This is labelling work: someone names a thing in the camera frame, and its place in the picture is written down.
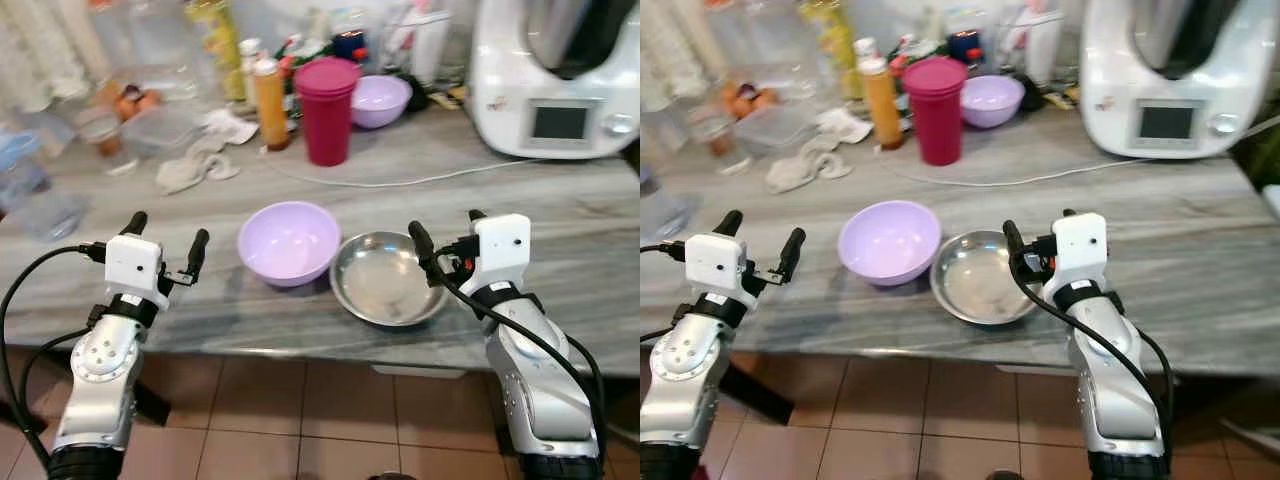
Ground stainless steel bowl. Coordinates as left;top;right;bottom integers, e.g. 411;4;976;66
330;231;450;328
930;230;1047;327

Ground clear plastic bottle blue cap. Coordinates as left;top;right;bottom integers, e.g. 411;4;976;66
640;165;703;243
0;130;89;243

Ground crumpled white cloth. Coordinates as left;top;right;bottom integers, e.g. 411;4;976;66
765;107;874;196
154;108;263;196

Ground small glass jar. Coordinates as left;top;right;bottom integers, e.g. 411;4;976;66
690;105;739;161
74;105;127;163

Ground large lilac plastic bowl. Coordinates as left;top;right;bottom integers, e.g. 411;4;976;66
838;200;942;289
237;201;342;290

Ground clear plastic food container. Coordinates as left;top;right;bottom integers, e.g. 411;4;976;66
733;100;823;157
118;100;209;161

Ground black table leg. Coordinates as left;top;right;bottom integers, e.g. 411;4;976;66
130;378;173;428
720;360;798;428

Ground brown eggs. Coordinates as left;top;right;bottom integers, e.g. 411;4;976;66
113;85;163;122
723;84;783;120

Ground small lilac plastic bowl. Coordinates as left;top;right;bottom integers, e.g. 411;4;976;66
962;75;1027;130
350;75;413;130

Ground magenta plastic tumbler with lid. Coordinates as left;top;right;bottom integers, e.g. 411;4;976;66
293;57;362;168
902;56;970;168

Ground white kitchen machine with display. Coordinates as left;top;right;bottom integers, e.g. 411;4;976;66
468;0;641;161
1078;0;1251;161

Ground orange sauce bottle white cap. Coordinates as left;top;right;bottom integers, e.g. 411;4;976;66
250;56;292;152
858;56;904;152

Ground white plastic container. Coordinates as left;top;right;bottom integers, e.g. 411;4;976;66
384;3;453;87
998;3;1063;87

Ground large clear glass jar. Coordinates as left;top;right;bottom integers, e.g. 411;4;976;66
95;0;204;101
705;0;816;99

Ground dark blue cup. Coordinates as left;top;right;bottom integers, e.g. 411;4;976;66
947;30;987;67
332;30;370;64

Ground yellow labelled bottle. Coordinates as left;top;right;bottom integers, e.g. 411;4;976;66
185;0;248;103
798;0;863;101

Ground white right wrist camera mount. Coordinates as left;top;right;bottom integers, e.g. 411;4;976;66
1050;212;1108;291
470;213;532;296

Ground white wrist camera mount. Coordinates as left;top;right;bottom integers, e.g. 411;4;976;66
685;233;759;307
104;235;172;310
470;213;532;296
1050;212;1108;291

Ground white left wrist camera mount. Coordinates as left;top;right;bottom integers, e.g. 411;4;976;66
685;233;759;307
104;235;172;310

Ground white power cable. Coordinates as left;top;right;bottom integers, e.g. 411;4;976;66
878;152;1111;189
265;152;546;190

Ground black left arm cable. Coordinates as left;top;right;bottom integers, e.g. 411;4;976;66
640;240;693;346
0;242;109;473

